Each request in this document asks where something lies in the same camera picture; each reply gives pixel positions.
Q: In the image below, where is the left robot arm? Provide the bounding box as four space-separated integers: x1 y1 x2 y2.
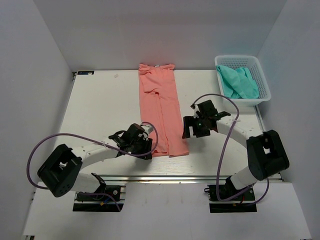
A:
37 122 158 200

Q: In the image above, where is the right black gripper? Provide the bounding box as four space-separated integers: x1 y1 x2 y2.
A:
182 115 211 139

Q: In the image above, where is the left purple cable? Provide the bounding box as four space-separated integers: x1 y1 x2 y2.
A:
27 121 159 211

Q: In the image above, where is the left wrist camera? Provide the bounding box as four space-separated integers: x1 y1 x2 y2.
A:
141 124 154 138

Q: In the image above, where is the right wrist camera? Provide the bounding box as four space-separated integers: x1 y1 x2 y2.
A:
190 104 201 119

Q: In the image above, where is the purple cable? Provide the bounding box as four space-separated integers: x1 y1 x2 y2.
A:
27 121 159 211
191 93 270 205

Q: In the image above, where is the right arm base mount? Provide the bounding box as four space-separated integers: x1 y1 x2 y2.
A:
203 177 257 214

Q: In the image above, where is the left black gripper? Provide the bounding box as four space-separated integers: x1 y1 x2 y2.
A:
130 136 153 160

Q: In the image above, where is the teal t shirt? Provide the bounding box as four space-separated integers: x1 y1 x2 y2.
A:
216 65 260 99

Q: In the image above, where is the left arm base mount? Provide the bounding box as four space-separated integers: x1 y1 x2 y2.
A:
72 173 126 213

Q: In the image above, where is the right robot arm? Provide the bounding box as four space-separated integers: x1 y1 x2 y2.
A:
182 100 290 200

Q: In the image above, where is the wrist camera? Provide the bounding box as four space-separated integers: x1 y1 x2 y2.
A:
141 124 154 138
190 104 201 119

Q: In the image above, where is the pink t shirt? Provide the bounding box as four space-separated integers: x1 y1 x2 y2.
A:
138 63 189 157

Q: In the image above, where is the white plastic basket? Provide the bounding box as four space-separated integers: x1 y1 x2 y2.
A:
214 55 271 108

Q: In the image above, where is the blue table label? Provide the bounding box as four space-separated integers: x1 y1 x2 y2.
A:
77 70 95 75

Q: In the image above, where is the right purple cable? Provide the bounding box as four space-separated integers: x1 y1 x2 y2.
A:
191 93 270 205

